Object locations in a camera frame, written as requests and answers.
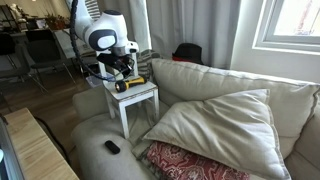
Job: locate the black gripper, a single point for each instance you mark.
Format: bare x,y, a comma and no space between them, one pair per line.
113,60

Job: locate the yellow and black flashlight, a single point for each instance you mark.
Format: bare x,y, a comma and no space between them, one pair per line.
133,82

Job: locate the striped grey cloth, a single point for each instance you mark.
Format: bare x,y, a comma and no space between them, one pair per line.
145,65

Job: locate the small white wooden chair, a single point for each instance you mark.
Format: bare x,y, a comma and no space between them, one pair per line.
133,93

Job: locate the clear plastic container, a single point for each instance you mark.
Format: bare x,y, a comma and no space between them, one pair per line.
95,81

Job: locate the black hat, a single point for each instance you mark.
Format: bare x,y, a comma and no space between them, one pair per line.
188,51

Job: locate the beige fabric sofa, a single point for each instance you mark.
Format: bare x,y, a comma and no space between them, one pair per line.
200,86

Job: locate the black remote control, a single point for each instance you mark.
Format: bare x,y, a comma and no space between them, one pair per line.
112,147

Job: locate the dried plant arrangement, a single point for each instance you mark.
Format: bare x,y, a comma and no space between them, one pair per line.
56,21

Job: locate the black chair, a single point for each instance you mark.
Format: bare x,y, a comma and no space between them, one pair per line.
6,45
43,50

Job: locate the grey curtain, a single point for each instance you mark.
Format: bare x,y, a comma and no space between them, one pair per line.
200,23

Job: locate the red patterned pillow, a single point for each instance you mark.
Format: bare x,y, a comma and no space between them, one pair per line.
186,165

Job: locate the beige satin pillow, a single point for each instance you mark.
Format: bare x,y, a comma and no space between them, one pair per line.
226,130

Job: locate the light wooden table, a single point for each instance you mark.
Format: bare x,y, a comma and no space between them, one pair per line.
33,150

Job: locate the white window frame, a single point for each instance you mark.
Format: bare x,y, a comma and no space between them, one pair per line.
266,33

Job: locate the grey screen frame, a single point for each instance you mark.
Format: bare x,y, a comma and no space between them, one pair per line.
5,160

